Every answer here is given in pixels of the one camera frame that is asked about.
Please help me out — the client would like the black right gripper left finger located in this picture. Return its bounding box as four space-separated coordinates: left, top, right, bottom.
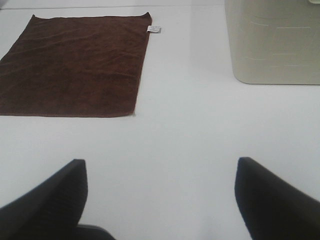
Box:
0 159 88 240

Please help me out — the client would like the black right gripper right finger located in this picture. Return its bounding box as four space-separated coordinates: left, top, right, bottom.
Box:
234 157 320 240

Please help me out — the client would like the brown towel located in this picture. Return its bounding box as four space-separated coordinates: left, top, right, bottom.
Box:
0 13 152 118

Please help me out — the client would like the beige storage bin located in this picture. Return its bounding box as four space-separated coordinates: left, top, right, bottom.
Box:
224 0 320 85

